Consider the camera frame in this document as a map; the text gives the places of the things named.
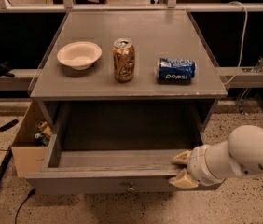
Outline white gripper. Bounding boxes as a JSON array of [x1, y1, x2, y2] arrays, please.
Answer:
[[169, 144, 224, 189]]

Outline grey top drawer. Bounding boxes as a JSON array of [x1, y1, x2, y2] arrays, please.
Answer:
[[24, 100, 223, 196]]

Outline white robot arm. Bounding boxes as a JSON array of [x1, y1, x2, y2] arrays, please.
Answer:
[[169, 125, 263, 189]]

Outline grey drawer cabinet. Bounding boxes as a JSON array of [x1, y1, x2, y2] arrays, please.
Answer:
[[31, 10, 227, 151]]

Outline blue pepsi can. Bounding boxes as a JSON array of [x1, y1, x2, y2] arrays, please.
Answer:
[[155, 58, 196, 81]]

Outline gold soda can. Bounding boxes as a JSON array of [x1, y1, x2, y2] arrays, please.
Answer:
[[113, 38, 135, 82]]

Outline crumpled items in box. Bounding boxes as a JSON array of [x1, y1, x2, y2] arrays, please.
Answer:
[[35, 121, 52, 147]]

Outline white paper bowl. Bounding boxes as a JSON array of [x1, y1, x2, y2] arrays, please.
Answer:
[[57, 41, 102, 70]]

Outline cardboard box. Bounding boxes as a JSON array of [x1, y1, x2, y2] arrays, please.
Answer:
[[11, 102, 48, 178]]

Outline black marker on floor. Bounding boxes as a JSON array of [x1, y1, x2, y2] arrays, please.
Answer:
[[0, 119, 19, 132]]

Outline white cable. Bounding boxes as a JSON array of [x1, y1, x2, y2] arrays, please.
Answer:
[[221, 0, 249, 86]]

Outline black cable on floor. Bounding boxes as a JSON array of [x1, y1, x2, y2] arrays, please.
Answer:
[[14, 188, 36, 224]]

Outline metal railing frame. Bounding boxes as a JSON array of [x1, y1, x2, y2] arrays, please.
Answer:
[[0, 0, 263, 12]]

